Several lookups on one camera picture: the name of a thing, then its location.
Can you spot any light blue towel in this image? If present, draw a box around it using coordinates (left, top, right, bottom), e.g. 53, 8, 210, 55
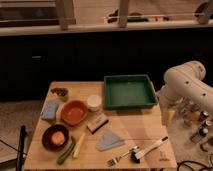
96, 129, 125, 151

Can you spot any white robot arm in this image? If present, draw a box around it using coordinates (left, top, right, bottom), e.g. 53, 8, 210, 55
159, 61, 213, 125

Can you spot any green plastic tray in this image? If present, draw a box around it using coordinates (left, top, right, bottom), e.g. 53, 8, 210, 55
104, 74, 158, 110

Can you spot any white cup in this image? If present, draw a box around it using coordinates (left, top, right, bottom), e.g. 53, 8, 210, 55
86, 95, 102, 112

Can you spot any wooden black eraser block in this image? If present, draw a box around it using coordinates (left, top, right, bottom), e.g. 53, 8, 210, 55
87, 114, 109, 134

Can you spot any orange bowl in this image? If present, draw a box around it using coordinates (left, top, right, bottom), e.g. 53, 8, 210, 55
61, 100, 87, 126

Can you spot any small bowl with dark food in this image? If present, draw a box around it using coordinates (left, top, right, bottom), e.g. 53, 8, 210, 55
51, 87, 68, 101

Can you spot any wooden table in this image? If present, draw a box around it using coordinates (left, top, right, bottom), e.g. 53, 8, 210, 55
23, 81, 178, 171

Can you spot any pale yellow toy stick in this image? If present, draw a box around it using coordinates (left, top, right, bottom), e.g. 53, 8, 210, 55
72, 132, 86, 159

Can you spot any blue sponge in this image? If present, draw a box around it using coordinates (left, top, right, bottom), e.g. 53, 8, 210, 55
41, 101, 59, 120

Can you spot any yellow orange toy food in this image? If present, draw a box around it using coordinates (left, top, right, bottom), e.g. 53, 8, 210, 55
51, 131, 65, 145

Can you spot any dark brown bowl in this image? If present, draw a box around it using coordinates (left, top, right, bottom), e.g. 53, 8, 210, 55
42, 124, 69, 151

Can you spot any silver fork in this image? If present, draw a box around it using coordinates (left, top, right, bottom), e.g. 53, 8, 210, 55
107, 146, 139, 167

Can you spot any green toy cucumber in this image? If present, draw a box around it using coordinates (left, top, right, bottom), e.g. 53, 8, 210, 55
57, 136, 76, 165

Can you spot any bottles cluster on floor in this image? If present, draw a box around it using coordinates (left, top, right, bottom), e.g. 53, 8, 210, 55
183, 106, 212, 144

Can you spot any black pole stand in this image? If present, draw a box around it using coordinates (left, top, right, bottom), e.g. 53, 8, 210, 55
16, 125, 26, 171

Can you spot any wooden railing shelf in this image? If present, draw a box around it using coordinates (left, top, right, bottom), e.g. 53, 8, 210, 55
0, 0, 213, 36

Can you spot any white handled black brush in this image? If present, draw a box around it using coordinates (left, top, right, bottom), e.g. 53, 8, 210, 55
130, 136, 168, 164

